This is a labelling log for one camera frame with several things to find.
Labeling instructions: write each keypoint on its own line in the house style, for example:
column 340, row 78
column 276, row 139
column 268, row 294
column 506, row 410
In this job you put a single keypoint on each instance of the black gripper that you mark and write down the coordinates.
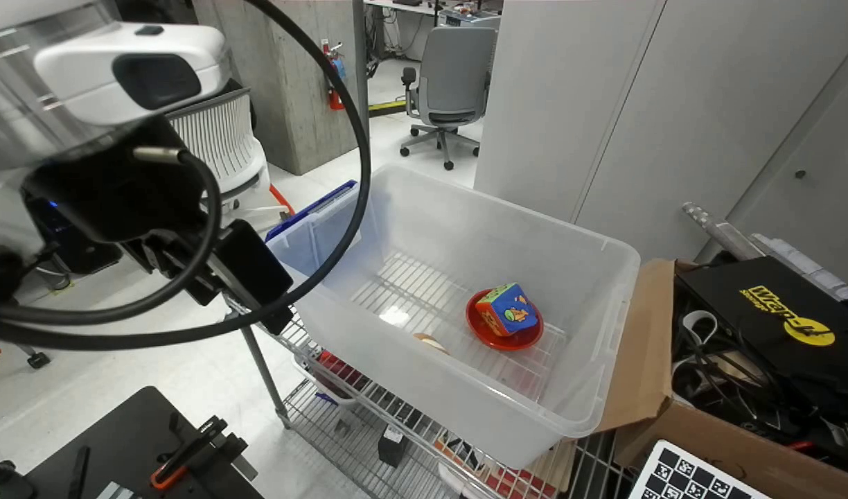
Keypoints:
column 119, row 197

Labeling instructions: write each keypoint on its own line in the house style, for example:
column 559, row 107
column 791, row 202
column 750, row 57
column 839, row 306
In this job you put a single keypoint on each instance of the multicoloured toy cube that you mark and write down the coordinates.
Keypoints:
column 512, row 309

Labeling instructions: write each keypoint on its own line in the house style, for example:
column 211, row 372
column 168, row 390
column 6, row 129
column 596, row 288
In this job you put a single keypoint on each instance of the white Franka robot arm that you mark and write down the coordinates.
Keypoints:
column 93, row 69

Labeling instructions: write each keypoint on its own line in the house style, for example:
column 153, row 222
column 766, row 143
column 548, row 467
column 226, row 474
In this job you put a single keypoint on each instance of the red bowl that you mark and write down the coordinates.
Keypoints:
column 484, row 329

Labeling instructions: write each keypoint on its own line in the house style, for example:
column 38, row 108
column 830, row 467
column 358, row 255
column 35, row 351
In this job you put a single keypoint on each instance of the blue plastic bin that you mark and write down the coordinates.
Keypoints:
column 318, row 232

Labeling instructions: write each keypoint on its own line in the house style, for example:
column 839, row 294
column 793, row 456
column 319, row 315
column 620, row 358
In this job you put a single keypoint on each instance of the red box under shelf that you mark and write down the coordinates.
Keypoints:
column 341, row 370

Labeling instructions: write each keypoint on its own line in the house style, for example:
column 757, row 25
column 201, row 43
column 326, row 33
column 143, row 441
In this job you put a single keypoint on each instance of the orange and black clamp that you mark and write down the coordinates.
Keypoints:
column 189, row 459

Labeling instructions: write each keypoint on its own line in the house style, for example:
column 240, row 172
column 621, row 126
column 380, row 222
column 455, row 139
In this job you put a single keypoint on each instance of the black flat case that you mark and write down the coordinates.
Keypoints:
column 119, row 445

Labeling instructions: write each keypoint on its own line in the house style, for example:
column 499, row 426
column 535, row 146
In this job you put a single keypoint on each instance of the grey concrete pillar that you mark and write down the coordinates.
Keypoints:
column 286, row 83

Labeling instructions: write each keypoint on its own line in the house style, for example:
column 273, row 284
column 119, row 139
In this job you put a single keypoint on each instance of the small tan object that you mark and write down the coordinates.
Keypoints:
column 430, row 338

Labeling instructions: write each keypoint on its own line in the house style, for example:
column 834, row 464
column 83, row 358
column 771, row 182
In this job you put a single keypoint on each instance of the red fire extinguisher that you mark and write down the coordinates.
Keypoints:
column 333, row 78

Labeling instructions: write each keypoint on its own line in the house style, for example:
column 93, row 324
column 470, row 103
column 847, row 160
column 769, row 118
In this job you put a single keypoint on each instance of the clear plastic storage bin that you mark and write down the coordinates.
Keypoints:
column 426, row 398

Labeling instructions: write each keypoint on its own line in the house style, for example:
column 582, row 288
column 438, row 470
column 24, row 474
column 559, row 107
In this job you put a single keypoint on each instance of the small black box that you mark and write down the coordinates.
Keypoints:
column 392, row 446

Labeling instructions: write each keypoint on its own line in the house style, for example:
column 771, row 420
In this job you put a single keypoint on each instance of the grey office chair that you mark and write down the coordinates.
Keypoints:
column 455, row 72

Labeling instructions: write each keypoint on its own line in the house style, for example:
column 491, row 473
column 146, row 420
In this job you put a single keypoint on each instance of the white cabinet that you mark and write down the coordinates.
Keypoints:
column 628, row 112

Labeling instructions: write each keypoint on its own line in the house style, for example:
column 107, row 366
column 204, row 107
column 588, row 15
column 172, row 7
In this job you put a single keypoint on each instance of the brown cardboard box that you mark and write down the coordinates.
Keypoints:
column 649, row 370

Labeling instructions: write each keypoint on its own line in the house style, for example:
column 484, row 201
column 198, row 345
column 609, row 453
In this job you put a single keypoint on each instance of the black-white marker board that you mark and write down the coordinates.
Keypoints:
column 689, row 474

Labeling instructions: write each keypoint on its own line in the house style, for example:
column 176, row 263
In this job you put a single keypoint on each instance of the black bag with yellow logo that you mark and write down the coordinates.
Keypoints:
column 773, row 322

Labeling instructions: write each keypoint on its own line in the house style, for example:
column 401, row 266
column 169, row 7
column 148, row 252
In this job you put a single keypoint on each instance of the white power strip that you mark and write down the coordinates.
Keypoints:
column 801, row 263

